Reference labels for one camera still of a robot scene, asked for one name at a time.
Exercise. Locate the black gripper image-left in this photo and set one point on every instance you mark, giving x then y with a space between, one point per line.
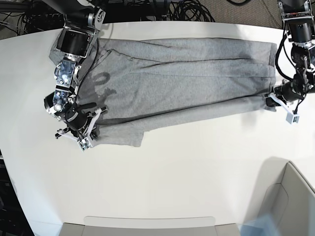
78 119

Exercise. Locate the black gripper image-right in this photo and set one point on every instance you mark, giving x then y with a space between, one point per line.
286 93

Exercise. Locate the grey T-shirt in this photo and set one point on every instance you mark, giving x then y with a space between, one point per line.
151 84

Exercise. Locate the grey box right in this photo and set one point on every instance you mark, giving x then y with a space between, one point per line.
291 204

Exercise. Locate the grey chair backrest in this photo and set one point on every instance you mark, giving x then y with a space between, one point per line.
106 226

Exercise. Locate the blue translucent object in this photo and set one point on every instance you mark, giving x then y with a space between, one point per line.
262 226

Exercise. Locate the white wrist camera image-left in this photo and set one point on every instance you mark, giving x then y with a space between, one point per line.
85 144

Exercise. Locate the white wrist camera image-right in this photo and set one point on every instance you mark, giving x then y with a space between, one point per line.
292 118

